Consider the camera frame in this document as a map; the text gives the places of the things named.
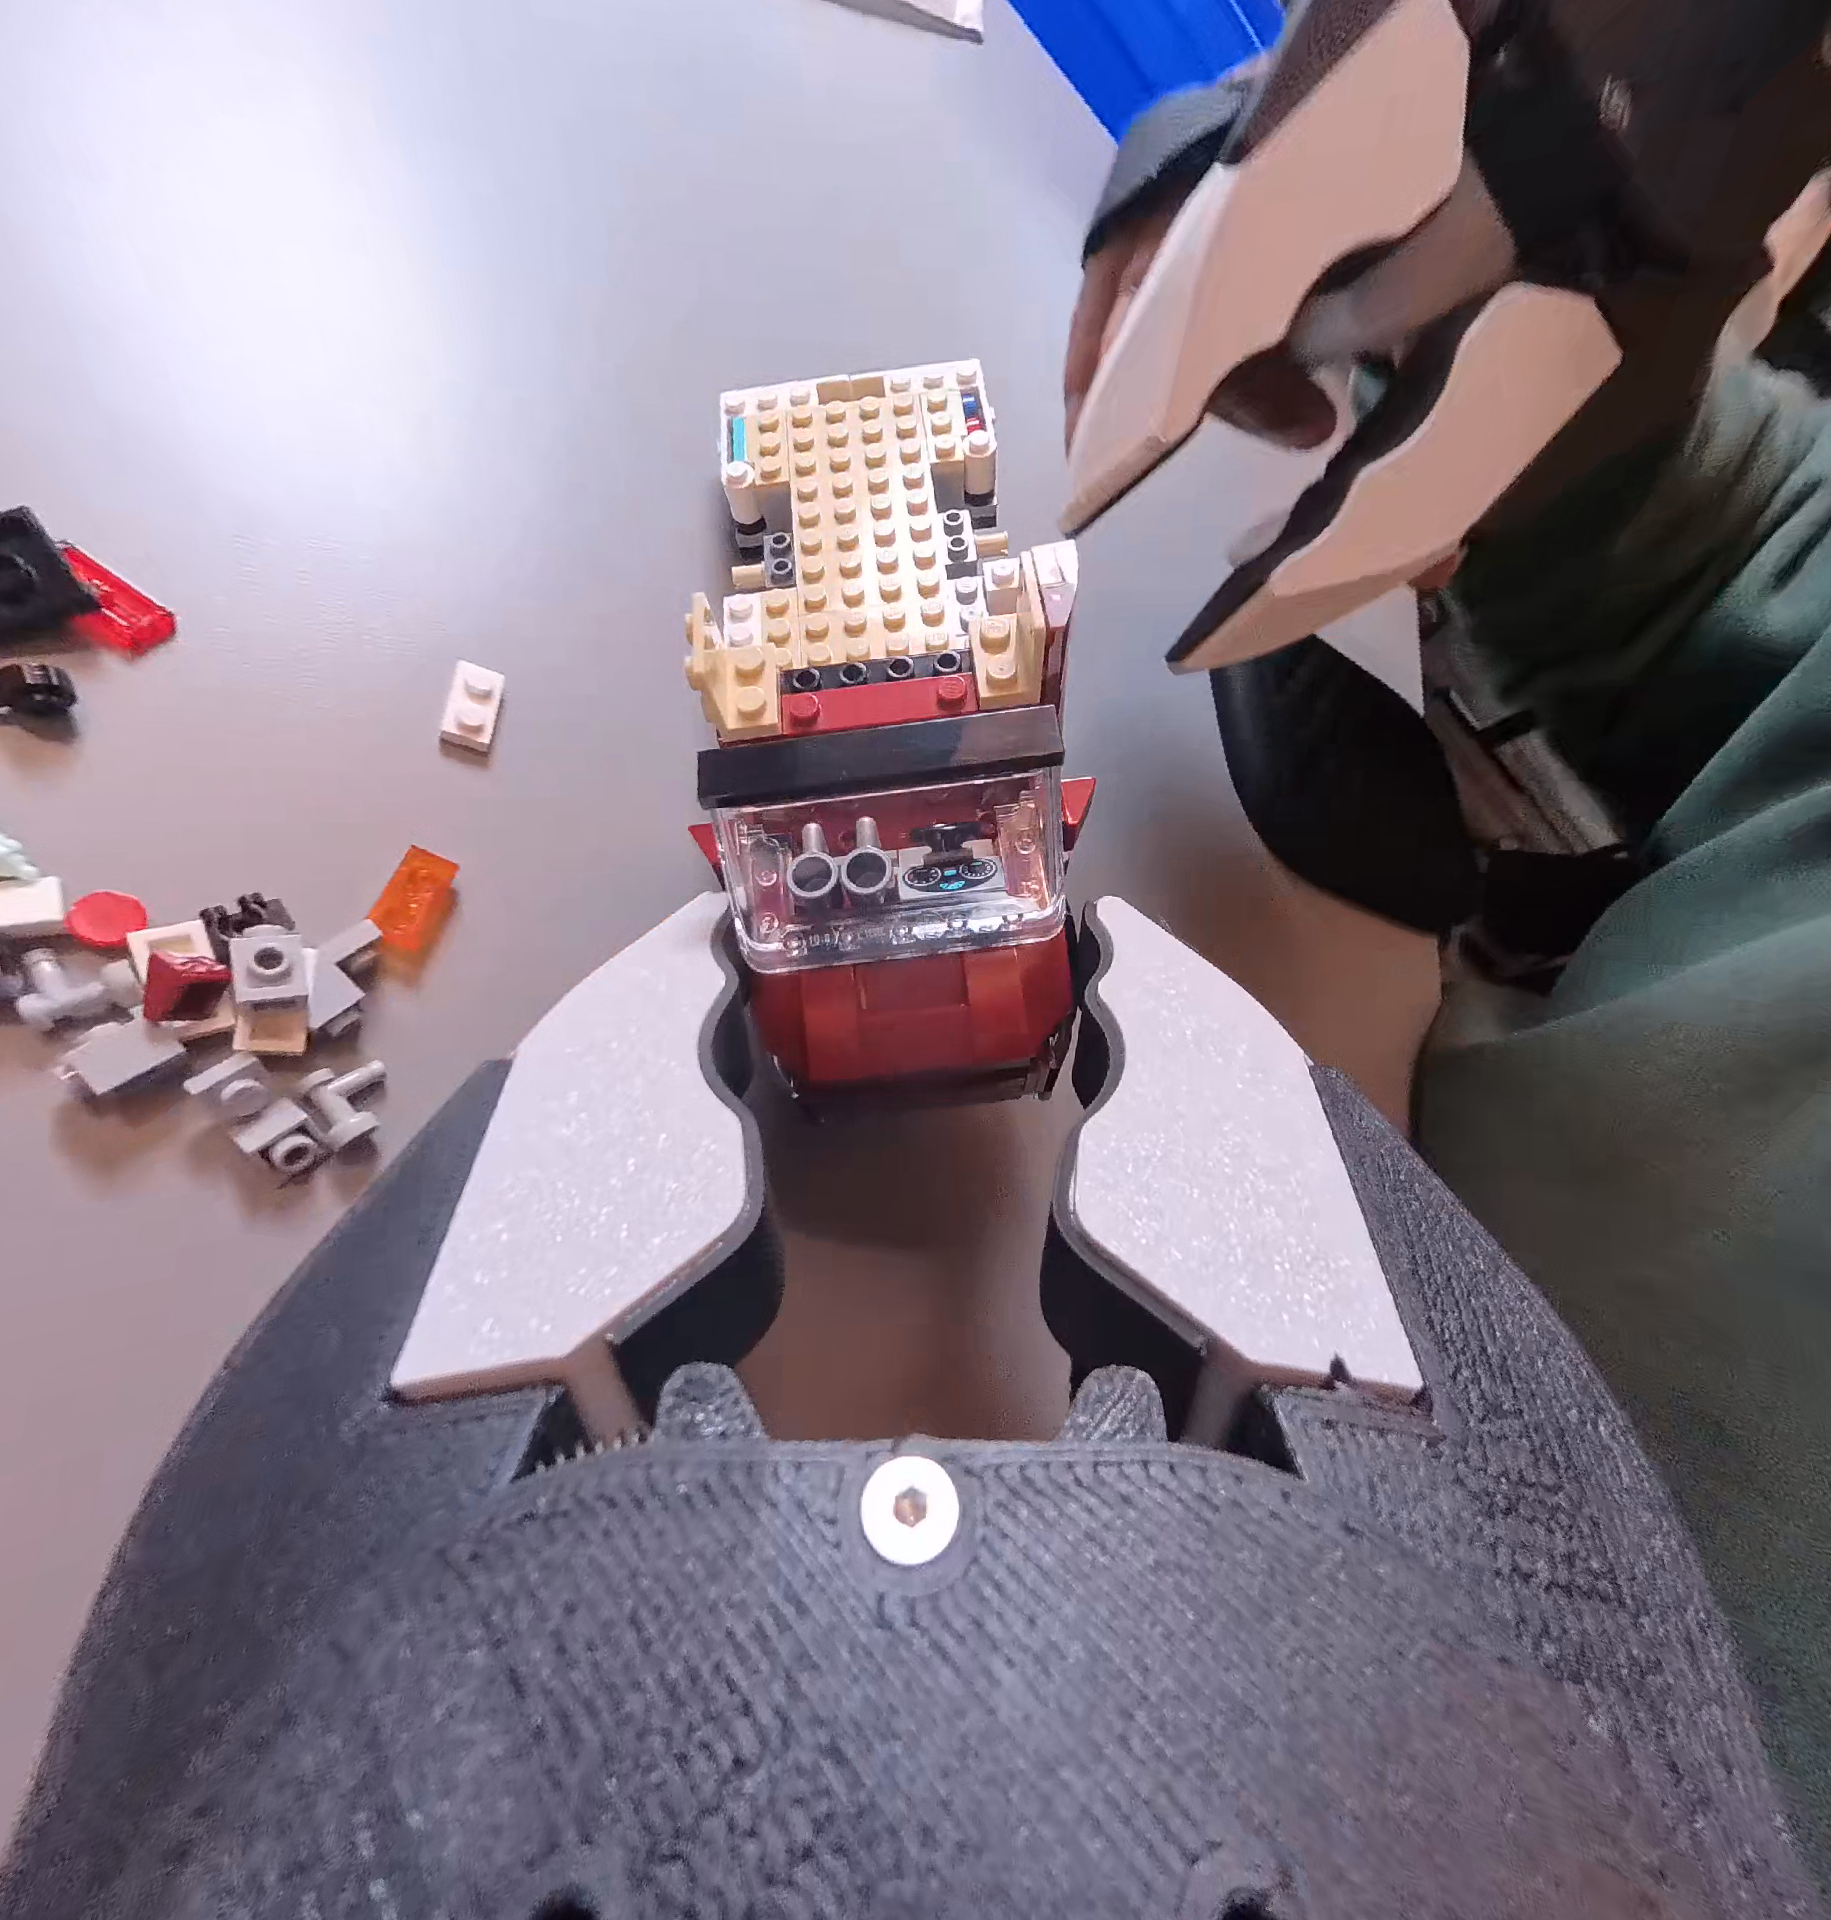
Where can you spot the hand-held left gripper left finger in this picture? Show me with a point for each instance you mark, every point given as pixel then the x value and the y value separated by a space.
pixel 592 1185

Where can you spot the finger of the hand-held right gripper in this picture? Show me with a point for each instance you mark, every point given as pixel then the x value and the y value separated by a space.
pixel 1302 192
pixel 1475 433

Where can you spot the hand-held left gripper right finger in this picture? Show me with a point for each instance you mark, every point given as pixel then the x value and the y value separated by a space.
pixel 1229 1185

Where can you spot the red and tan brick truck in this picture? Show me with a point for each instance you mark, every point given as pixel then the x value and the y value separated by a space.
pixel 886 517

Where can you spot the grey desk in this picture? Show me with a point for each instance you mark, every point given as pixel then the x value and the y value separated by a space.
pixel 256 305

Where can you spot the person's right hand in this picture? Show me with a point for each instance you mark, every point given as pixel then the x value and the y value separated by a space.
pixel 1138 183

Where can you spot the orange transparent flat brick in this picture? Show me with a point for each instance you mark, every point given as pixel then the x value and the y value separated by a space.
pixel 409 894

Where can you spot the black ribbed cushion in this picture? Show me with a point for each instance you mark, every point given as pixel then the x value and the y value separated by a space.
pixel 1338 793

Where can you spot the pile of small loose bricks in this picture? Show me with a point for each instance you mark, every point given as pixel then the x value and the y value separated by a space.
pixel 228 1021

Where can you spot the green sweatshirt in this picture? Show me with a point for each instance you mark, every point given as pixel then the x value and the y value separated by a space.
pixel 1680 1050

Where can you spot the small white plate brick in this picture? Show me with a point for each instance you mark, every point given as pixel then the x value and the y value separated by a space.
pixel 474 706

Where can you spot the black clip brick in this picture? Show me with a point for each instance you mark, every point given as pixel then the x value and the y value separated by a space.
pixel 22 690

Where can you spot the red and black brick assembly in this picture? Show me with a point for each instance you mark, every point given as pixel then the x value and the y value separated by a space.
pixel 15 577

